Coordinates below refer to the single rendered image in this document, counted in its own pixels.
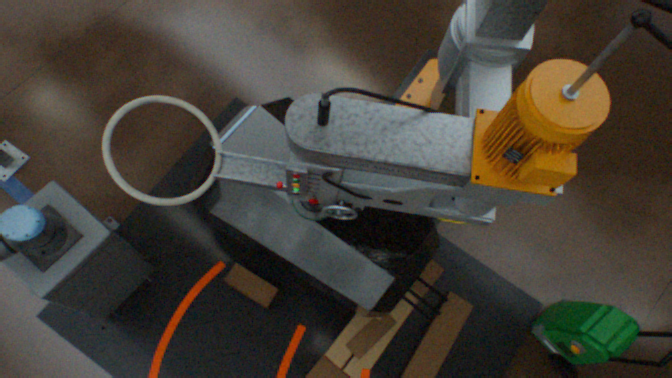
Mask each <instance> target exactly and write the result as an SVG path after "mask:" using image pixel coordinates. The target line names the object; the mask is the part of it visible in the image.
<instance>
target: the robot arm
mask: <svg viewBox="0 0 672 378"><path fill-rule="evenodd" d="M66 239H67V228H66V225H65V223H64V222H63V221H62V220H61V219H60V218H58V217H56V216H54V215H50V214H43V213H42V212H40V211H39V210H38V209H36V208H32V207H29V206H25V205H19V206H13V207H11V208H9V209H7V210H6V211H5V212H4V213H2V214H1V216H0V262H1V261H3V260H4V259H6V258H9V257H11V256H13V255H14V254H16V253H18V252H20V251H22V250H25V251H26V252H28V253H29V254H31V255H34V256H40V257H44V256H49V255H52V254H54V253H56V252H58V251H59V250H60V249H61V248H62V247H63V245H64V243H65V241H66Z"/></svg>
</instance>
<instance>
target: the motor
mask: <svg viewBox="0 0 672 378"><path fill-rule="evenodd" d="M587 68H588V67H587V66H585V65H582V64H580V63H578V62H575V61H571V60H566V59H554V60H549V61H546V62H543V63H541V64H540V65H538V66H537V67H536V68H535V70H532V72H531V73H530V74H529V76H528V77H527V78H526V80H525V81H524V82H523V84H522V85H521V84H520V86H519V87H518V88H517V89H516V91H515V92H514V93H513V95H512V96H511V97H510V99H509V100H507V101H506V103H505V104H504V105H503V107H502V108H501V110H500V112H498V111H492V110H486V109H480V108H477V110H476V121H475V135H474V149H473V158H472V163H471V177H470V183H475V184H481V185H487V186H493V187H499V188H505V189H511V190H517V191H524V192H530V193H536V194H542V195H548V196H556V194H557V188H558V187H560V186H561V185H563V184H564V183H565V182H566V181H568V180H569V179H570V178H572V177H573V176H574V175H575V174H576V154H575V153H570V152H571V151H572V150H573V149H575V148H577V147H578V146H579V145H580V144H581V143H583V142H584V141H585V139H586V138H587V136H588V135H589V134H590V133H591V132H592V131H593V130H594V129H595V128H597V127H599V126H600V125H601V124H602V123H603V122H604V120H605V118H606V117H607V114H608V111H609V104H610V101H609V94H608V91H607V88H606V86H605V84H604V83H603V81H602V80H601V78H600V77H599V76H598V75H597V74H596V73H595V74H594V75H593V76H592V77H591V78H590V79H589V80H588V81H586V82H585V83H584V84H583V85H582V86H581V87H580V88H579V96H578V97H577V98H576V99H575V100H574V101H567V100H565V99H564V98H563V97H562V95H561V90H562V89H563V88H564V87H565V86H567V85H569V84H573V83H574V82H575V80H576V79H577V78H578V77H579V76H580V75H581V74H582V73H583V72H584V71H586V69H587Z"/></svg>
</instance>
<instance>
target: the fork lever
mask: <svg viewBox="0 0 672 378"><path fill-rule="evenodd" d="M218 154H221V155H223V160H222V166H221V170H220V172H219V174H217V173H211V176H214V177H216V178H217V179H216V180H222V181H228V182H234V183H239V184H245V185H251V186H256V187H262V188H268V189H274V190H279V191H285V192H287V190H286V187H282V188H277V186H276V183H277V182H278V181H282V182H283V184H286V164H287V163H288V162H283V161H277V160H271V159H266V158H260V157H254V156H249V155H243V154H238V153H232V152H226V151H221V150H218Z"/></svg>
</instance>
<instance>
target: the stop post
mask: <svg viewBox="0 0 672 378"><path fill-rule="evenodd" d="M29 159H30V158H29V157H28V156H26V155H25V154H23V152H22V151H21V150H19V149H17V148H16V147H14V146H13V145H12V144H10V143H9V142H8V141H6V140H5V141H3V142H2V143H1V144H0V179H3V180H4V181H5V182H6V181H7V180H8V179H9V178H10V177H11V176H12V175H13V174H14V173H15V172H16V171H18V170H19V169H20V168H21V167H22V166H23V165H24V164H25V163H26V162H27V161H28V160H29Z"/></svg>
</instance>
